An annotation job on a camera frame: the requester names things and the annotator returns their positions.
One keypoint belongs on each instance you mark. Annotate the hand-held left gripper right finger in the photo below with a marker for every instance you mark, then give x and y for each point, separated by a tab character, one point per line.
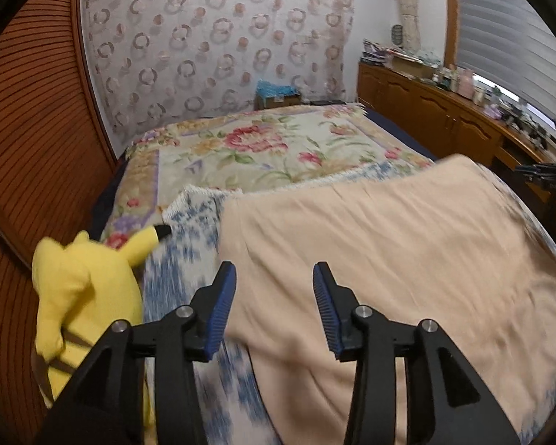
326	315

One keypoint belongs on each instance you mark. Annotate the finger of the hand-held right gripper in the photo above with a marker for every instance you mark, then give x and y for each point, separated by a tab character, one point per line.
530	172

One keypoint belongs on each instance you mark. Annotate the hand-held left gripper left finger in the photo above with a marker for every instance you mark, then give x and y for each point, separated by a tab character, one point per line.
220	315

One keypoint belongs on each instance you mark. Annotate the peach printed T-shirt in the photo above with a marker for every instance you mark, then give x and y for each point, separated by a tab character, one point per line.
398	250

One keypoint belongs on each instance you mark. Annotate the blue floral bed sheet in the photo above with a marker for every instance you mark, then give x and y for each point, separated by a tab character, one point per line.
190	259

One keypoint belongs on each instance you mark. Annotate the purple tissue pack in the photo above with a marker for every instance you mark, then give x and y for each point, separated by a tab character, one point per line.
493	111

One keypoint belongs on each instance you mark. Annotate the pink thermos bottle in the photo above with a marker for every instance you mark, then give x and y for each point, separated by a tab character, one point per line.
464	82

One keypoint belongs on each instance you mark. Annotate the grey window blind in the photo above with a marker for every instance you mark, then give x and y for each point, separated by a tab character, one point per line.
514	32

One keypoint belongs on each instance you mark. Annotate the wooden sideboard cabinet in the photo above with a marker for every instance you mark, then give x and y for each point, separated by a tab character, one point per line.
421	106

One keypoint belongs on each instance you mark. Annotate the yellow plush toy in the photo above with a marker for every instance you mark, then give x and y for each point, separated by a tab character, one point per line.
88	287

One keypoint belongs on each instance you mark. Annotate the pink flower blanket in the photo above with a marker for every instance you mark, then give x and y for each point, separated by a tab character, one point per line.
259	148

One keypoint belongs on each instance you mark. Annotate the pile of papers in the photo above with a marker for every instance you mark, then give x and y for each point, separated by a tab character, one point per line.
398	58

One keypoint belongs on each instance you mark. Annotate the small grey fan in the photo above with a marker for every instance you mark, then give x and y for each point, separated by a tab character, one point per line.
397	35

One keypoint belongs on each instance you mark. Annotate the beige tied curtain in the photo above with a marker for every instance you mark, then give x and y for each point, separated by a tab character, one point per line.
407	4

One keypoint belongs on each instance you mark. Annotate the cardboard box with blue cloth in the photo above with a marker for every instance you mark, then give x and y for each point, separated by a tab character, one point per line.
278	97

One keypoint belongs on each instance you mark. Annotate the wooden louvered wardrobe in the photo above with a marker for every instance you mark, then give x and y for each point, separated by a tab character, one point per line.
37	125

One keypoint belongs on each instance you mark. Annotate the circle patterned curtain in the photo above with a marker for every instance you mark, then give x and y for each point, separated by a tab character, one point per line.
213	46

